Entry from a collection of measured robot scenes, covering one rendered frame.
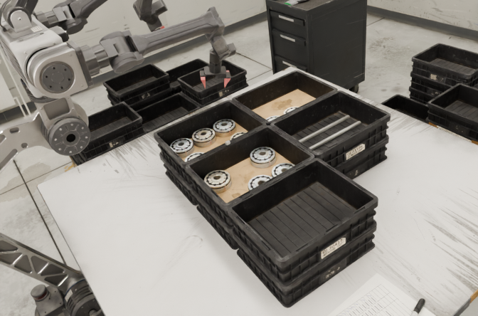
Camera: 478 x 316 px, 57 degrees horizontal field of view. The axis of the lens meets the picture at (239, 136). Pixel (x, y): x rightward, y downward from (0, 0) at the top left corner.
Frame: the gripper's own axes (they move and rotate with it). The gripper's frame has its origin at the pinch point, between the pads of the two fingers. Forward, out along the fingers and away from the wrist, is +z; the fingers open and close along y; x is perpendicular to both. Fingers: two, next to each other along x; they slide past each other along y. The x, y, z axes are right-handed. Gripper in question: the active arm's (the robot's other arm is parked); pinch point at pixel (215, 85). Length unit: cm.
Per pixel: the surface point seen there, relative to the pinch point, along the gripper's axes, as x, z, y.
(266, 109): 14.1, 5.0, -23.3
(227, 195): 69, 0, 3
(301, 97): 8.2, 3.0, -41.8
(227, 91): -65, 53, -16
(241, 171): 56, 1, -5
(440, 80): -31, 26, -145
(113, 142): -25, 58, 57
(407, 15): -230, 88, -234
